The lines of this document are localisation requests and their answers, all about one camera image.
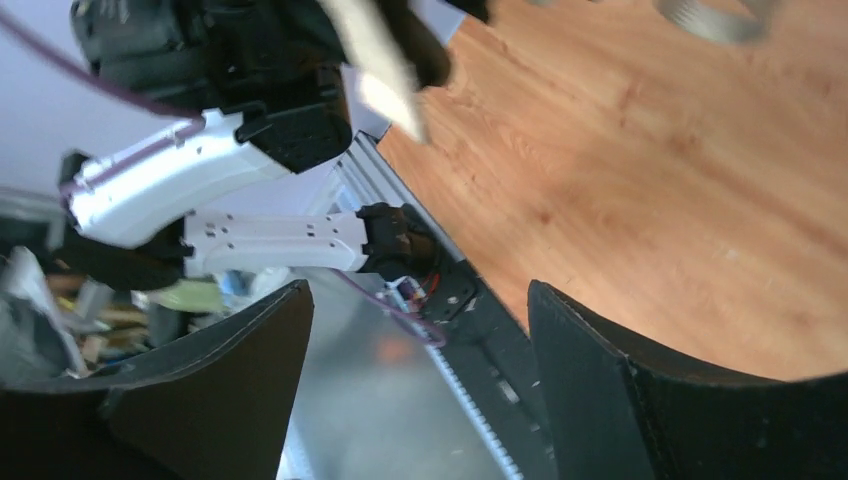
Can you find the black and beige folding umbrella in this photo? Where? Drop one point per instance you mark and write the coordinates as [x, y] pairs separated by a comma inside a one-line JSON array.
[[398, 55]]

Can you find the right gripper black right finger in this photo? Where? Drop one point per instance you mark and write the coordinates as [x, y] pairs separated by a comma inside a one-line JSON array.
[[623, 406]]

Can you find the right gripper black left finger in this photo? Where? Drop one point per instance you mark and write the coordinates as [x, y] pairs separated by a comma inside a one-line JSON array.
[[215, 404]]

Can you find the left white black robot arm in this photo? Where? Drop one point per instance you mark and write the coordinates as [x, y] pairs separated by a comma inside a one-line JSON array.
[[257, 93]]

